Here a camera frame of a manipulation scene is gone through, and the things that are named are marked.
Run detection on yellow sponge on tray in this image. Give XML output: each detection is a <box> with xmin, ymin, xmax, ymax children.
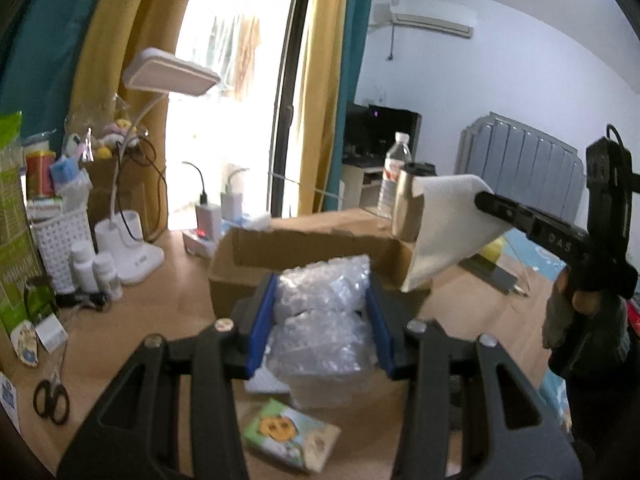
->
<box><xmin>478</xmin><ymin>236</ymin><xmax>506</xmax><ymax>264</ymax></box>

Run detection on white pill bottle rear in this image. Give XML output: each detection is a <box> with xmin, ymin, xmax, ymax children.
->
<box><xmin>70</xmin><ymin>240</ymin><xmax>100</xmax><ymax>294</ymax></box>

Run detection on white desk lamp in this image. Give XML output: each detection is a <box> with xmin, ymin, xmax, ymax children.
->
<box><xmin>94</xmin><ymin>48</ymin><xmax>220</xmax><ymax>285</ymax></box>

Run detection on black handled scissors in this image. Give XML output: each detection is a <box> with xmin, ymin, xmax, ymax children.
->
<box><xmin>32</xmin><ymin>379</ymin><xmax>70</xmax><ymax>426</ymax></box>

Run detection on teal curtain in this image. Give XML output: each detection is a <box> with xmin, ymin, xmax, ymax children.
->
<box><xmin>321</xmin><ymin>0</ymin><xmax>372</xmax><ymax>211</ymax></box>

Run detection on clear plastic water bottle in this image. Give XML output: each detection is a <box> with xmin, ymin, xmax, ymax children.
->
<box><xmin>376</xmin><ymin>132</ymin><xmax>412</xmax><ymax>219</ymax></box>

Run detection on white charger with black cable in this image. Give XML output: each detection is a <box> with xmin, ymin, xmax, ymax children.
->
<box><xmin>184</xmin><ymin>162</ymin><xmax>222</xmax><ymax>242</ymax></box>

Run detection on white power strip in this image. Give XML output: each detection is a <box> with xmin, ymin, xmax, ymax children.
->
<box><xmin>182</xmin><ymin>229</ymin><xmax>217</xmax><ymax>259</ymax></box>

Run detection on red metal can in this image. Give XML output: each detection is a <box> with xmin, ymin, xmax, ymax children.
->
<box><xmin>25</xmin><ymin>150</ymin><xmax>55</xmax><ymax>200</ymax></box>

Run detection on grey padded headboard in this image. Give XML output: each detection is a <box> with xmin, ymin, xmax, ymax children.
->
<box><xmin>454</xmin><ymin>113</ymin><xmax>586</xmax><ymax>223</ymax></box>

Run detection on white wall air conditioner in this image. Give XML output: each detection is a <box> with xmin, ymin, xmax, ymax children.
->
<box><xmin>390</xmin><ymin>0</ymin><xmax>477</xmax><ymax>39</ymax></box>

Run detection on white lattice plastic basket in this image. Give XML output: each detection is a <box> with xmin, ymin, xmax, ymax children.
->
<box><xmin>32</xmin><ymin>208</ymin><xmax>92</xmax><ymax>295</ymax></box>

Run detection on white pill bottle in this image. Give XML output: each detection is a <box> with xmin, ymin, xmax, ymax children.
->
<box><xmin>93</xmin><ymin>252</ymin><xmax>122</xmax><ymax>301</ymax></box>
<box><xmin>70</xmin><ymin>240</ymin><xmax>100</xmax><ymax>294</ymax></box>

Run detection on green snack package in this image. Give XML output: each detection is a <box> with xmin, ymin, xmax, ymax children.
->
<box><xmin>0</xmin><ymin>112</ymin><xmax>54</xmax><ymax>334</ymax></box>

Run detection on white pill bottle front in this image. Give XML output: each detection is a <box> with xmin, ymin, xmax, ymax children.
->
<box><xmin>93</xmin><ymin>252</ymin><xmax>122</xmax><ymax>301</ymax></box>

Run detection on white paper towel sheet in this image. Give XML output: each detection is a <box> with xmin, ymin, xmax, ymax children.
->
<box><xmin>400</xmin><ymin>174</ymin><xmax>510</xmax><ymax>292</ymax></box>

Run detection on yellow curtain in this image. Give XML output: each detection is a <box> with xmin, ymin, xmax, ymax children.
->
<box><xmin>298</xmin><ymin>0</ymin><xmax>346</xmax><ymax>216</ymax></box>

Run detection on stainless steel tumbler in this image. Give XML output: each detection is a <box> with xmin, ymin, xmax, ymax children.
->
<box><xmin>392</xmin><ymin>162</ymin><xmax>436</xmax><ymax>243</ymax></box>

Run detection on clear bubble wrap bundle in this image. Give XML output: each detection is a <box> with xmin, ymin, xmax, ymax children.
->
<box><xmin>266</xmin><ymin>255</ymin><xmax>376</xmax><ymax>408</ymax></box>

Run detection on black monitor on shelf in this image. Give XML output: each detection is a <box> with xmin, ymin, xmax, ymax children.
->
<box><xmin>342</xmin><ymin>102</ymin><xmax>422</xmax><ymax>167</ymax></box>

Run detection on cartoon printed tissue pack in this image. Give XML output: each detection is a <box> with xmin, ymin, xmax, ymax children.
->
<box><xmin>242</xmin><ymin>399</ymin><xmax>342</xmax><ymax>474</ymax></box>

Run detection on brown cardboard box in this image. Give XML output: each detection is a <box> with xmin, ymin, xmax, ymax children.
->
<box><xmin>208</xmin><ymin>209</ymin><xmax>412</xmax><ymax>318</ymax></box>

